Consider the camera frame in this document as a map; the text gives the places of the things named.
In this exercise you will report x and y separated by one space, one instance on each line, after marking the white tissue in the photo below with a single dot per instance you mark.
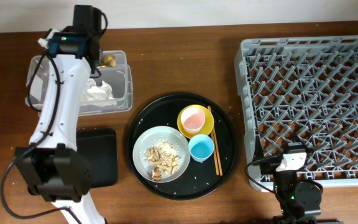
98 95

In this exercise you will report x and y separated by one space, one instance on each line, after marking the grey dishwasher rack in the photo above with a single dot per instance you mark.
305 87

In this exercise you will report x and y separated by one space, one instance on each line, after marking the peanut shells and rice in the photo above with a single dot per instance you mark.
163 157

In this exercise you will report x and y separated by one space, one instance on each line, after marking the gold snack wrapper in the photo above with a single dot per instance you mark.
108 60

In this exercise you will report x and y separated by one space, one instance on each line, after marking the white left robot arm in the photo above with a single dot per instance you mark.
51 165

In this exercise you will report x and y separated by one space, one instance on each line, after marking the grey plate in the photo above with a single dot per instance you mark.
151 136

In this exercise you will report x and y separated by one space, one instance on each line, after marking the round black serving tray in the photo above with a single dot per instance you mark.
198 179

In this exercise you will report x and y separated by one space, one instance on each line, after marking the right wooden chopstick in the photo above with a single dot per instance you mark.
217 152

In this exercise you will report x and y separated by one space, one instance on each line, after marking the pink cup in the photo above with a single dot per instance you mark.
192 119

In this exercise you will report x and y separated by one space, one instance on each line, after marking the wooden chopstick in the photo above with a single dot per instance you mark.
214 152
217 152

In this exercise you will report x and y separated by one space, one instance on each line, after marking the black rectangular tray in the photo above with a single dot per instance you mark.
99 147

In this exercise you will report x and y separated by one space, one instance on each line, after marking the left wooden chopstick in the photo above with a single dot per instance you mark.
214 152

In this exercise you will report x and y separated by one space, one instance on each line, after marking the clear plastic waste bin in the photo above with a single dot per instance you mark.
119 78

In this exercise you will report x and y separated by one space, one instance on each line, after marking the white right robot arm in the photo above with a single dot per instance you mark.
299 199

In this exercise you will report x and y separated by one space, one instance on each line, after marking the yellow bowl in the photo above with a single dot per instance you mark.
207 127

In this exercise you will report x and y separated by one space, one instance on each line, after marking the blue cup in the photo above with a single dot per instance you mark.
201 147

